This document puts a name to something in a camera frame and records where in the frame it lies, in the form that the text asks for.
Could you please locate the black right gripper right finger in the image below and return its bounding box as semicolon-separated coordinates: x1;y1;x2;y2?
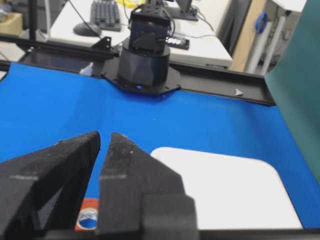
95;132;200;240

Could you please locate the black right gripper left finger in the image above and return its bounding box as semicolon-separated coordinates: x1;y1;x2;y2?
0;131;101;240

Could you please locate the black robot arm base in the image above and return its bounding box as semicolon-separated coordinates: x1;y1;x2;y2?
102;0;181;96

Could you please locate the white case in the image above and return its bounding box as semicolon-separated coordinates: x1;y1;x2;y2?
151;147;303;230

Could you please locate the blue table mat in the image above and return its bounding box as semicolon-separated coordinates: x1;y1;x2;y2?
0;63;320;228

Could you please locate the black flat device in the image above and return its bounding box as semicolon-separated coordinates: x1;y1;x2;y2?
166;37;190;50

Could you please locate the white desk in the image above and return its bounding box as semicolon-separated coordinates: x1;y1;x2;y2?
50;0;232;67

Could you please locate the black computer mouse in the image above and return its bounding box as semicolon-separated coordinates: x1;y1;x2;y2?
73;22;102;37

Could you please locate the grey keyboard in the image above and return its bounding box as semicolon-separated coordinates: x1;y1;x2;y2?
89;0;122;32

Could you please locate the black monitor stand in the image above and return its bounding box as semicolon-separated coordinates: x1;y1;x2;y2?
164;0;198;21

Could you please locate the dark green board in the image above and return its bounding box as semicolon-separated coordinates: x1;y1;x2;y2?
265;0;320;179

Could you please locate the black aluminium frame rail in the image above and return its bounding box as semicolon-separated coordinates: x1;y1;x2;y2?
0;34;275;106

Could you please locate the black vertical post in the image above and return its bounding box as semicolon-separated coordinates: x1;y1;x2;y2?
28;0;38;41

